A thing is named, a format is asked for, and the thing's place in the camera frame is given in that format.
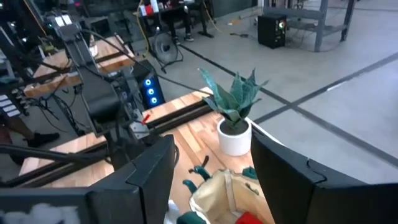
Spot black floor fan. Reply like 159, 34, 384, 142
152, 30, 185, 74

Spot computer tower blue lights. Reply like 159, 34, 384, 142
132, 60, 166, 110

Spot grey metal frame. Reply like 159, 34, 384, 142
262, 0, 356, 53

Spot black table mounting rail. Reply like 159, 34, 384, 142
0, 155, 114, 189
144, 104, 216, 135

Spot green snake plant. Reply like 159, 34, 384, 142
198, 67, 270, 127

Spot beige gardening bag green trim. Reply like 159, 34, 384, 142
177, 166, 276, 224

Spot wooden workbench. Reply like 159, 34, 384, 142
23, 34, 136, 99

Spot yellow cable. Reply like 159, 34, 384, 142
136, 0, 150, 58
201, 0, 224, 34

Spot black tube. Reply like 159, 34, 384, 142
0, 143, 109, 164

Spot white round plant pot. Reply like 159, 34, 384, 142
216, 117, 252, 157

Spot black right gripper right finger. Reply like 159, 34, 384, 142
250, 126, 398, 224

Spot person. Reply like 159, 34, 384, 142
0, 113, 60, 166
163, 0, 195, 44

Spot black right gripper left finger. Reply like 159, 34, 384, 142
0, 134, 177, 224

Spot black box with light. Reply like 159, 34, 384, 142
257, 13, 287, 50

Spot red knit garden glove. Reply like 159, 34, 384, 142
235, 211, 265, 224

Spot blue-handled pliers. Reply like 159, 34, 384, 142
182, 155, 212, 194

